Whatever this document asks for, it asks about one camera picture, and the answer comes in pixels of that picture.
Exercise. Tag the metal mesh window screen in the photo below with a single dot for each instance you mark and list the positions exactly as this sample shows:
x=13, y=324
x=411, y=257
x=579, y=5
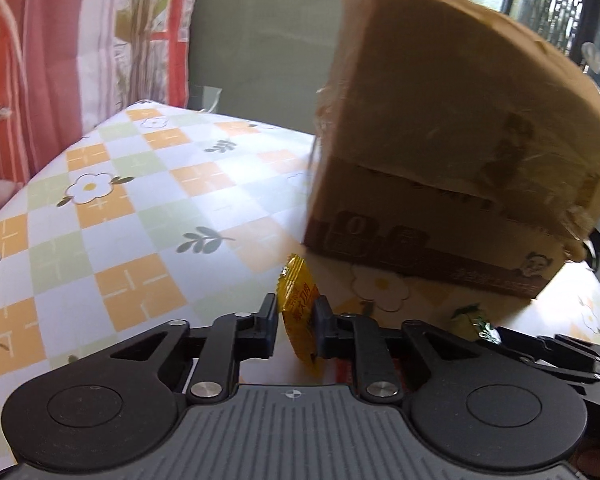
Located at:
x=555, y=0

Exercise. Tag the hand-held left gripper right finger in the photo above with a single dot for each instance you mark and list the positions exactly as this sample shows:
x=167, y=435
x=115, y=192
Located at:
x=324, y=330

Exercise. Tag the brown cardboard box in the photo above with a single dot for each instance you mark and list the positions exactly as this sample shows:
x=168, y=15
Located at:
x=455, y=110

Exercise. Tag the green foil candy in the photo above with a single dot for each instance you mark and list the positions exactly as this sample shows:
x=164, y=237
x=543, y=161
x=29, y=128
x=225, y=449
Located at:
x=467, y=317

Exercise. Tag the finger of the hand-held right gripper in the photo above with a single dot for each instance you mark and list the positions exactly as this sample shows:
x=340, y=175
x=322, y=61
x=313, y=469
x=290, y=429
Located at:
x=580, y=377
x=555, y=347

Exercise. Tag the small yellow snack packet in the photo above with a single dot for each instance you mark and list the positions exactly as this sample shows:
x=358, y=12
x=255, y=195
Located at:
x=300, y=300

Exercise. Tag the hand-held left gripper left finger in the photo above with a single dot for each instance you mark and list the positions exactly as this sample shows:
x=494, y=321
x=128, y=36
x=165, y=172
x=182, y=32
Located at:
x=267, y=325

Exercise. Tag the white round hanging object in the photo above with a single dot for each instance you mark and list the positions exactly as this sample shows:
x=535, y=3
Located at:
x=592, y=57

